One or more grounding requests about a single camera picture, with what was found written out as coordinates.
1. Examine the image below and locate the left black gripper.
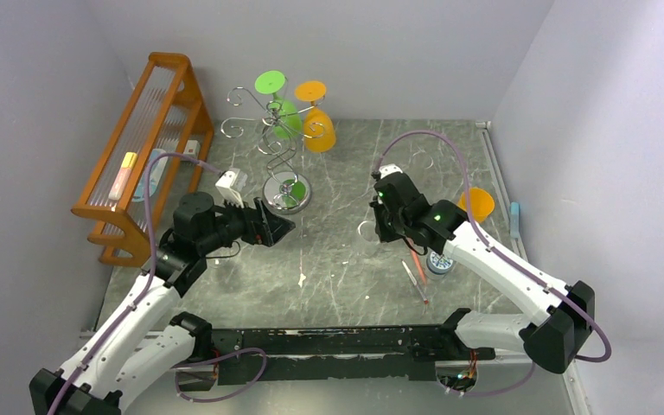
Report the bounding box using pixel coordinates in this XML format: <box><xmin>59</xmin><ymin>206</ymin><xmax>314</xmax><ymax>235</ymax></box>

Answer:
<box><xmin>200</xmin><ymin>191</ymin><xmax>295</xmax><ymax>255</ymax></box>

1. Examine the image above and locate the clear wine glass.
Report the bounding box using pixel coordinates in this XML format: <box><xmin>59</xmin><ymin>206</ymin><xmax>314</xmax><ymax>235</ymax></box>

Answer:
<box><xmin>206</xmin><ymin>255</ymin><xmax>230</xmax><ymax>269</ymax></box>
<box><xmin>409</xmin><ymin>150</ymin><xmax>434</xmax><ymax>169</ymax></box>
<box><xmin>355</xmin><ymin>220</ymin><xmax>380</xmax><ymax>257</ymax></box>

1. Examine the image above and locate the orange plastic wine glass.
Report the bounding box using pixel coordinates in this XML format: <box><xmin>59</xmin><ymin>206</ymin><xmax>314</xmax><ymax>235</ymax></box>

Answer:
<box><xmin>295</xmin><ymin>80</ymin><xmax>336</xmax><ymax>153</ymax></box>

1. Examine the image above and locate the green plastic wine glass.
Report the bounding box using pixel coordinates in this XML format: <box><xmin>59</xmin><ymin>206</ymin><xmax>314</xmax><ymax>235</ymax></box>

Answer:
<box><xmin>254</xmin><ymin>70</ymin><xmax>302</xmax><ymax>139</ymax></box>

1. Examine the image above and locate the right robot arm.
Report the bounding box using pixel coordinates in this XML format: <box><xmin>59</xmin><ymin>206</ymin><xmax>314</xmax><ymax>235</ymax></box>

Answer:
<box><xmin>370</xmin><ymin>164</ymin><xmax>595</xmax><ymax>374</ymax></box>

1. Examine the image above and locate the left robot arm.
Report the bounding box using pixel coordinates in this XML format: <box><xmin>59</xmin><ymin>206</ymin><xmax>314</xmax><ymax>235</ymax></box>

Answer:
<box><xmin>29</xmin><ymin>192</ymin><xmax>296</xmax><ymax>414</ymax></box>

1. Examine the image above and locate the chrome wine glass rack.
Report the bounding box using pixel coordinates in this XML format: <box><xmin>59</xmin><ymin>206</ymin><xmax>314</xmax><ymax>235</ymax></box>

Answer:
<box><xmin>220</xmin><ymin>86</ymin><xmax>328</xmax><ymax>216</ymax></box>

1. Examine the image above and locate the orange wooden rack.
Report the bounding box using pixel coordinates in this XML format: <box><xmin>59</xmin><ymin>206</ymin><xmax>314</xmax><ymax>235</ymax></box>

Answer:
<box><xmin>71</xmin><ymin>52</ymin><xmax>214</xmax><ymax>267</ymax></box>

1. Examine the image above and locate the white red pen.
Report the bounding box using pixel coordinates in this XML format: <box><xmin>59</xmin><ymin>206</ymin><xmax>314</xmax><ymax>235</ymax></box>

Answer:
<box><xmin>401</xmin><ymin>260</ymin><xmax>430</xmax><ymax>305</ymax></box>

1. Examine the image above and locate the blue patterned round tin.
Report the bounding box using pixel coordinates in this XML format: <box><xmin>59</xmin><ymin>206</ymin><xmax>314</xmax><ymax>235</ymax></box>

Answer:
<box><xmin>426</xmin><ymin>252</ymin><xmax>455</xmax><ymax>280</ymax></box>

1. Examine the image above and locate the small white red box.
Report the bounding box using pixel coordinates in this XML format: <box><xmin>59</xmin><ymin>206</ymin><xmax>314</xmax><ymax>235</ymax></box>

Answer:
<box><xmin>183</xmin><ymin>139</ymin><xmax>201</xmax><ymax>158</ymax></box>

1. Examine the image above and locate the light blue flat package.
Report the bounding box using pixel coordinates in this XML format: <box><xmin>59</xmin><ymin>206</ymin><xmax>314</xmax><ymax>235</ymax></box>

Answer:
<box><xmin>131</xmin><ymin>148</ymin><xmax>168</xmax><ymax>202</ymax></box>

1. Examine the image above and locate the yellow highlighter marker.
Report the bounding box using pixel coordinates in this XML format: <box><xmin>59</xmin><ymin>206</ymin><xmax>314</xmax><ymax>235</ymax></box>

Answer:
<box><xmin>108</xmin><ymin>152</ymin><xmax>137</xmax><ymax>201</ymax></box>

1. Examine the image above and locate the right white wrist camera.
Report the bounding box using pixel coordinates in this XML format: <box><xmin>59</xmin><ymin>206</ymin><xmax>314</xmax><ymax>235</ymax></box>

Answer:
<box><xmin>371</xmin><ymin>163</ymin><xmax>403</xmax><ymax>182</ymax></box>

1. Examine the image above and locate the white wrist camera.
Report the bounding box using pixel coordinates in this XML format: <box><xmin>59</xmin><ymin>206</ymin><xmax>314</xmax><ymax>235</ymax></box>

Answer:
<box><xmin>371</xmin><ymin>163</ymin><xmax>403</xmax><ymax>182</ymax></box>
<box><xmin>215</xmin><ymin>168</ymin><xmax>248</xmax><ymax>208</ymax></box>

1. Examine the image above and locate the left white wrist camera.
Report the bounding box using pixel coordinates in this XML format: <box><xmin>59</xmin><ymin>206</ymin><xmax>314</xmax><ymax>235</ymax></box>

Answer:
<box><xmin>215</xmin><ymin>168</ymin><xmax>248</xmax><ymax>208</ymax></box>

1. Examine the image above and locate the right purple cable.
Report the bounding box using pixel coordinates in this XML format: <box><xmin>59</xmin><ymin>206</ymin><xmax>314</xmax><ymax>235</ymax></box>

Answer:
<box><xmin>374</xmin><ymin>130</ymin><xmax>613</xmax><ymax>364</ymax></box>

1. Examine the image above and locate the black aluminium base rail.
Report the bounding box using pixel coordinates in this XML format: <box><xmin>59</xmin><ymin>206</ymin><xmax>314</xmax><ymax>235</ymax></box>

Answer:
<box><xmin>177</xmin><ymin>325</ymin><xmax>504</xmax><ymax>386</ymax></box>

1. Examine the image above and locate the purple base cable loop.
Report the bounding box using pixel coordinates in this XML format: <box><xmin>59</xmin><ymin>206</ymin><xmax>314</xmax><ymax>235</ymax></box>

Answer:
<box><xmin>174</xmin><ymin>345</ymin><xmax>270</xmax><ymax>404</ymax></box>

